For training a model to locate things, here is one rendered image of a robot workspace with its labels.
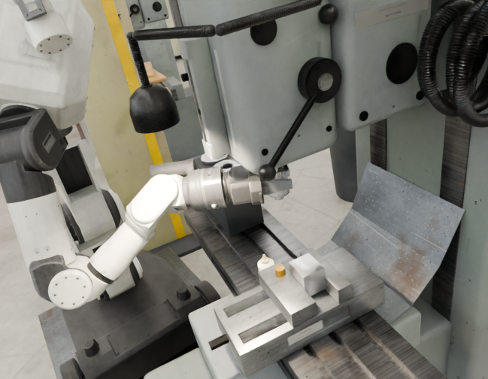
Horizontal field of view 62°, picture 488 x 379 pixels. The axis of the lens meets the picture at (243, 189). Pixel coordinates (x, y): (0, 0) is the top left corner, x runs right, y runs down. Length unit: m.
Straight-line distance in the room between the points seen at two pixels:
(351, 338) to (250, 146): 0.47
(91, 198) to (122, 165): 1.27
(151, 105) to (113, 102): 1.86
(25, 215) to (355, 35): 0.66
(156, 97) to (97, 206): 0.76
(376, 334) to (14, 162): 0.79
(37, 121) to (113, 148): 1.70
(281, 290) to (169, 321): 0.72
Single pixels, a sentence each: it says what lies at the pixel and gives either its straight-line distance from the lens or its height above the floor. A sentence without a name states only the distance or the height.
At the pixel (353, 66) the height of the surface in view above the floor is 1.46.
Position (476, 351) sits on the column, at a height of 0.67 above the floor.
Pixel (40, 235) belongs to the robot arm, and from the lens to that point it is 0.86.
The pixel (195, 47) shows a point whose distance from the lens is 0.69.
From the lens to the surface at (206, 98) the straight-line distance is 0.71.
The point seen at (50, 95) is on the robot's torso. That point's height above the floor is 1.48.
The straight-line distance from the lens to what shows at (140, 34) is 0.60.
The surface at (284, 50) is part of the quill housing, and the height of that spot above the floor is 1.51.
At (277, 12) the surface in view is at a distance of 0.54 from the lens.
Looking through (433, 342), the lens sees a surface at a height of 0.69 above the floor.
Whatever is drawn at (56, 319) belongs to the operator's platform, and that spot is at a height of 0.40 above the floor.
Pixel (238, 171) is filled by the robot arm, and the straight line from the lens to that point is 0.84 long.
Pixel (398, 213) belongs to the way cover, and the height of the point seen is 1.01.
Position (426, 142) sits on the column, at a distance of 1.02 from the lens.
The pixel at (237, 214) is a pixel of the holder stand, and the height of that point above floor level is 0.99.
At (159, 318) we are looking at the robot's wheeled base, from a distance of 1.55.
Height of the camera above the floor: 1.65
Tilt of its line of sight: 30 degrees down
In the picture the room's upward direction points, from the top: 12 degrees counter-clockwise
